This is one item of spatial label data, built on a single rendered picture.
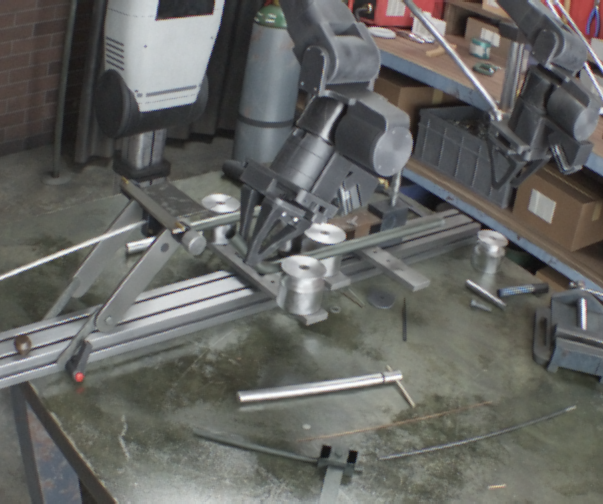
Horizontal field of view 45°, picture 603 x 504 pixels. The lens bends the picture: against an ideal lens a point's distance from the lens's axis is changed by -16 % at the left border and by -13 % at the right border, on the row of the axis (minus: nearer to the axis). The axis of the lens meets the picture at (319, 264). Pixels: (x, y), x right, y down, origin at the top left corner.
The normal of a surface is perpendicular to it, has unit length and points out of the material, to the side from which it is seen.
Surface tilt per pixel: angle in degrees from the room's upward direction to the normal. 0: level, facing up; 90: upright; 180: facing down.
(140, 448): 0
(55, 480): 90
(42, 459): 90
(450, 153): 90
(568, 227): 90
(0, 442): 0
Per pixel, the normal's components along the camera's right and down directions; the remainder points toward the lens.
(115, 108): -0.74, 0.22
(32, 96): 0.65, 0.45
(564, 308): 0.15, -0.87
